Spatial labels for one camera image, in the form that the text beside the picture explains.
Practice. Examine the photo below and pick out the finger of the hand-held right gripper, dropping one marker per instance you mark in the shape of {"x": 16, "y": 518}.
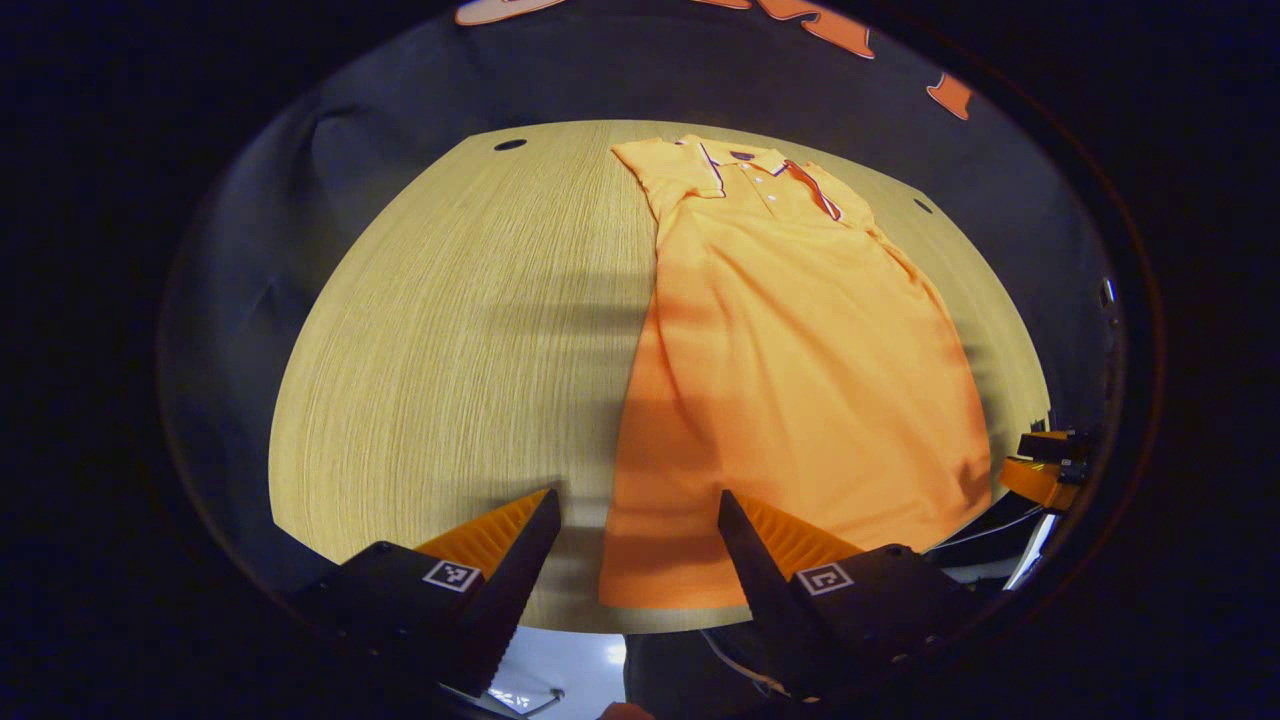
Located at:
{"x": 1050, "y": 443}
{"x": 1035, "y": 480}

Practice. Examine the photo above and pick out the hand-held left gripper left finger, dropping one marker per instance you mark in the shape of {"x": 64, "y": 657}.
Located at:
{"x": 510, "y": 590}

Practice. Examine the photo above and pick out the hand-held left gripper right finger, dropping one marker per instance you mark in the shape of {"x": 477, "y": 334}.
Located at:
{"x": 765, "y": 600}

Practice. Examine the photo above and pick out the orange T-shirt with collar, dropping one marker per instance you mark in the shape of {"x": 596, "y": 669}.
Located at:
{"x": 800, "y": 380}

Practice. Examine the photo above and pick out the person's dark clothing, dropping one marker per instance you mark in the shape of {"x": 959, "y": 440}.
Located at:
{"x": 670, "y": 680}

